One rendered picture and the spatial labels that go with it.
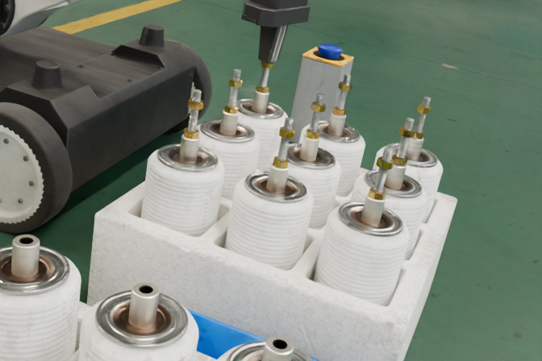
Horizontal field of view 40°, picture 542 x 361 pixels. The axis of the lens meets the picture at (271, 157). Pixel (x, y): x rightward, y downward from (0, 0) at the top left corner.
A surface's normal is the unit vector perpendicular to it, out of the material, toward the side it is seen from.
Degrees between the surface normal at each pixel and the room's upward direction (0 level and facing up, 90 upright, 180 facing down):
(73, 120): 46
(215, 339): 88
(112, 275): 90
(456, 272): 0
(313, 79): 90
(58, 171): 73
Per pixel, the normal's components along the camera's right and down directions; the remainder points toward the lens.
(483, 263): 0.18, -0.90
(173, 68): 0.79, -0.43
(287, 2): 0.80, 0.36
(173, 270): -0.37, 0.31
